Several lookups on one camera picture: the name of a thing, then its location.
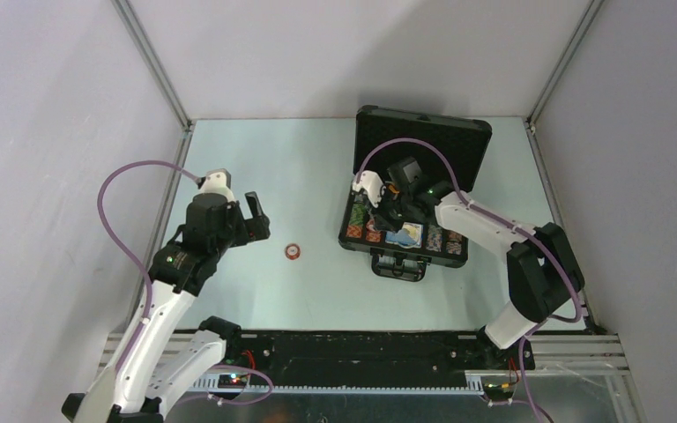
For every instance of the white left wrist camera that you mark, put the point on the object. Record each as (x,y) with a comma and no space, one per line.
(217,182)

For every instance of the black poker set case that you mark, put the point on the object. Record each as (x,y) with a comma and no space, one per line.
(444,147)

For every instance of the purple chip stack row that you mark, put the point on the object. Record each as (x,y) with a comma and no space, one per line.
(373,236)

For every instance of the blue card deck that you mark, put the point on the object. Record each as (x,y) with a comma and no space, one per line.
(409,236)

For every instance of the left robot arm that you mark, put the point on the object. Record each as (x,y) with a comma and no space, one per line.
(134,386)

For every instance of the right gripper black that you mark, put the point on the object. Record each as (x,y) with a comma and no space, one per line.
(380,218)

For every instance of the red poker chip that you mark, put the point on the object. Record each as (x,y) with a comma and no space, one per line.
(292,251)

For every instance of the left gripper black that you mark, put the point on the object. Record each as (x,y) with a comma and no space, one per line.
(256,226)

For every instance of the dark orange chip stack row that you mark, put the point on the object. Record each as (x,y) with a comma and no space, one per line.
(454,244)

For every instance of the blue orange chip stack row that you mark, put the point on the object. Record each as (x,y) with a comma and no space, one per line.
(434,241)

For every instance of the green chip stack row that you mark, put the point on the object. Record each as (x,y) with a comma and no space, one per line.
(357,221)

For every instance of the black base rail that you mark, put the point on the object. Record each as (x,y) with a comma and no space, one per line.
(372,359)

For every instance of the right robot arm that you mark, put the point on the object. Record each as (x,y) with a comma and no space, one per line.
(542,270)

